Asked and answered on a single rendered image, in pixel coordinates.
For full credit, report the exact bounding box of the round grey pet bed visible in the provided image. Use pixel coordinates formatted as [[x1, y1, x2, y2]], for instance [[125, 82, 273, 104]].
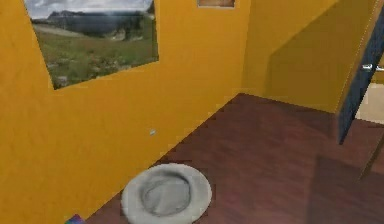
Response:
[[120, 162, 213, 224]]

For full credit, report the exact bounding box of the small orange framed picture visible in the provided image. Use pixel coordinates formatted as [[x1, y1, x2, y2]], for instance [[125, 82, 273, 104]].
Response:
[[196, 0, 236, 9]]

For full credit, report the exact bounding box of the small purple green object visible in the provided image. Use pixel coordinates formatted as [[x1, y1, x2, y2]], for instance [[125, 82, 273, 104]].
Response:
[[64, 214, 87, 224]]

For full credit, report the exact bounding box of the dark blue room door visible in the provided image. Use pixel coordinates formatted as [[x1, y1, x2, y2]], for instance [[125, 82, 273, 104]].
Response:
[[335, 6, 384, 146]]

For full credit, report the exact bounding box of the landscape picture on wall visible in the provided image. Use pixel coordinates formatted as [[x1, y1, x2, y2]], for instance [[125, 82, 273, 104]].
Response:
[[23, 0, 160, 91]]

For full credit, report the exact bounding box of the silver door handle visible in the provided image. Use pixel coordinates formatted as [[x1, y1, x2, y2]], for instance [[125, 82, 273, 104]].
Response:
[[361, 63, 384, 73]]

